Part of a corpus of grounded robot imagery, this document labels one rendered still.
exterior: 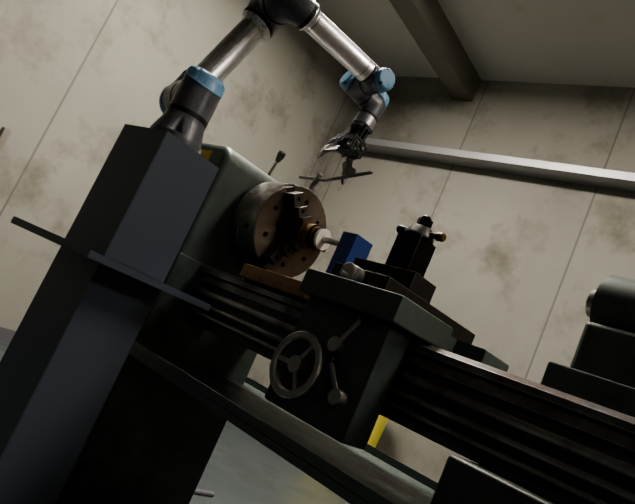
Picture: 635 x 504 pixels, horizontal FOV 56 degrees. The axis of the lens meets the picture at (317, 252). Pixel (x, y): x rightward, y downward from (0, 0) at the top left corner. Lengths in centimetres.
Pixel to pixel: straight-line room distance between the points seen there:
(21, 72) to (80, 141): 56
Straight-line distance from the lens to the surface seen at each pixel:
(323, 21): 196
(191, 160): 164
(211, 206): 199
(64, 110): 434
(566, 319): 457
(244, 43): 196
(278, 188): 196
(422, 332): 132
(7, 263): 434
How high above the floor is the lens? 74
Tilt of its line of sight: 9 degrees up
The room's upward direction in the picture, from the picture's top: 24 degrees clockwise
